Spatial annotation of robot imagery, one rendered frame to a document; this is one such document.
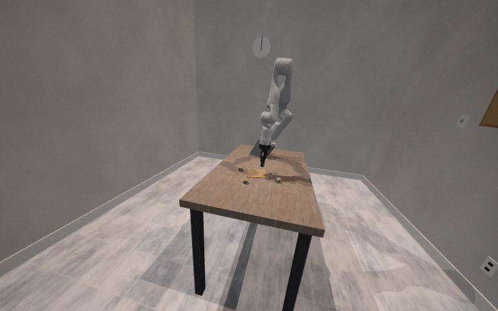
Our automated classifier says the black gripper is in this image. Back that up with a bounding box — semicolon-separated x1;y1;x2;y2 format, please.
259;144;270;167

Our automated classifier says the tan flat mat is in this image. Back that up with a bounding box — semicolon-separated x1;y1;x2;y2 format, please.
247;168;268;179

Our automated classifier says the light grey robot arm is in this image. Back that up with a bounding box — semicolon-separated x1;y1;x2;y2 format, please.
259;58;293;146

